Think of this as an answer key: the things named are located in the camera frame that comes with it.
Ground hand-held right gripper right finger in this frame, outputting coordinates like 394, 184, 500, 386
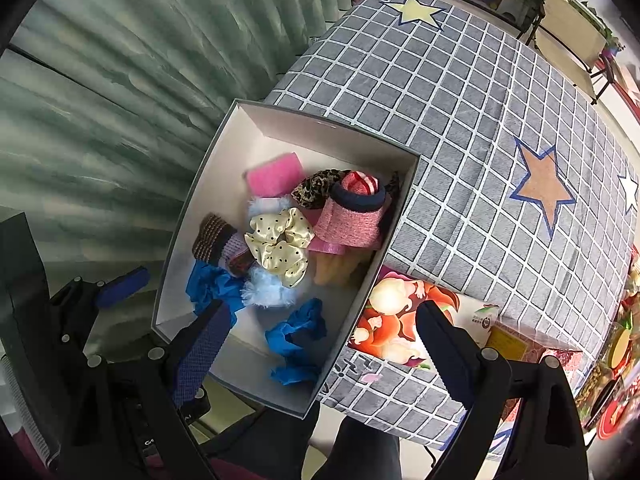
416, 301, 591, 480

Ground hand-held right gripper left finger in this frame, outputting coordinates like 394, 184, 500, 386
75, 300, 233, 480

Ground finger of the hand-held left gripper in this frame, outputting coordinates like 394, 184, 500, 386
50, 266, 151, 311

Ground blue shoe cover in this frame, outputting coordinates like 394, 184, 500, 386
186, 260, 246, 328
265, 297, 328, 386

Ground light blue fluffy toy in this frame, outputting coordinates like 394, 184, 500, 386
241, 197, 301, 308

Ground brown purple striped sock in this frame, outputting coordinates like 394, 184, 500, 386
192, 213, 256, 278

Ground cream polka dot scrunchie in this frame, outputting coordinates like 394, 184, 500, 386
244, 208, 316, 288

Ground white cardboard box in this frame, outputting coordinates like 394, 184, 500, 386
151, 99, 423, 418

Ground pink knit sock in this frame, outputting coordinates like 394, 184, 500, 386
314, 171, 388, 251

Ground short pink foam block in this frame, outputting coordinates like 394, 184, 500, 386
245, 152, 306, 198

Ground leopard print scrunchie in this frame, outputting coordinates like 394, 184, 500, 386
291, 169, 401, 210

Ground floral tissue pack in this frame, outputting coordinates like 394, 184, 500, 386
346, 266, 501, 368

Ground red and yellow carton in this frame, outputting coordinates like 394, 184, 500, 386
484, 324, 585, 423

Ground person's dark trousers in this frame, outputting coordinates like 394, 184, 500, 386
210, 400, 403, 480

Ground pile of colourful toys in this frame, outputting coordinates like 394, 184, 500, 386
575, 245, 640, 441

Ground grey checked star tablecloth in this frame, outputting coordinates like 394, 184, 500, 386
262, 0, 632, 456

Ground folding chair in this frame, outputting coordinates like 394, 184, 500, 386
525, 0, 626, 106

